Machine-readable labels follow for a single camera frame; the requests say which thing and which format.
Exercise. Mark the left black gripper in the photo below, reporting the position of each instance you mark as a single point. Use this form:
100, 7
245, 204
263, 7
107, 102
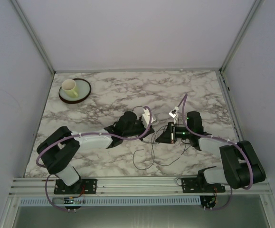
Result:
150, 130

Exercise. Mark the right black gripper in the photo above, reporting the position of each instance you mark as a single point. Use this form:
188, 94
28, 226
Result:
168, 136

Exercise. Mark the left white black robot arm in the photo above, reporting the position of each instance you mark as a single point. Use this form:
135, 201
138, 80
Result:
57, 151

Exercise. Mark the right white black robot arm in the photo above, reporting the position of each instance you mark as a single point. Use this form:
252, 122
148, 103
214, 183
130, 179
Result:
240, 164

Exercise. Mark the white plate with dark rim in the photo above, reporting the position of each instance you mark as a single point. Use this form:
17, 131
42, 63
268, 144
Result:
84, 89

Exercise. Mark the yellow-green mug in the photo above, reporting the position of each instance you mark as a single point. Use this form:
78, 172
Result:
70, 88

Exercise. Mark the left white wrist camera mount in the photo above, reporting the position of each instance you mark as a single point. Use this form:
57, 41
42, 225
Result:
146, 120

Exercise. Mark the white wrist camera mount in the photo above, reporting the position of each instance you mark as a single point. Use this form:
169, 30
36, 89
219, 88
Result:
146, 120
174, 114

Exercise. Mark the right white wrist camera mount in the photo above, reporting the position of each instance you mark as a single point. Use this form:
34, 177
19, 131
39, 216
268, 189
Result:
174, 114

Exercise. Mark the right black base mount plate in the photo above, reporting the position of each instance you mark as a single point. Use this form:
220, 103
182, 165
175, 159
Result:
190, 185

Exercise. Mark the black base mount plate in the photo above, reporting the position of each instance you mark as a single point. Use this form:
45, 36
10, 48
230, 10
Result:
190, 185
83, 186

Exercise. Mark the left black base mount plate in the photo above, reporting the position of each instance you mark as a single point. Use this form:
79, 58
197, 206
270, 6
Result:
83, 186

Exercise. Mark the blue slotted cable duct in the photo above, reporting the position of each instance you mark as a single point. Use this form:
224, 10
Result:
112, 201

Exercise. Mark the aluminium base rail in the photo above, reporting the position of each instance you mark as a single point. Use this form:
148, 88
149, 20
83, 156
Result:
107, 186

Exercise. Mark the right aluminium frame post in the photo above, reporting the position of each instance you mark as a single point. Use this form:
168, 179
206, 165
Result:
243, 30

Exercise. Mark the aluminium frame post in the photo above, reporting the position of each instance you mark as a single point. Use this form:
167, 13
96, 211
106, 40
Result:
243, 30
34, 37

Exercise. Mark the left aluminium frame post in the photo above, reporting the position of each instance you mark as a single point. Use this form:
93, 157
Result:
34, 37

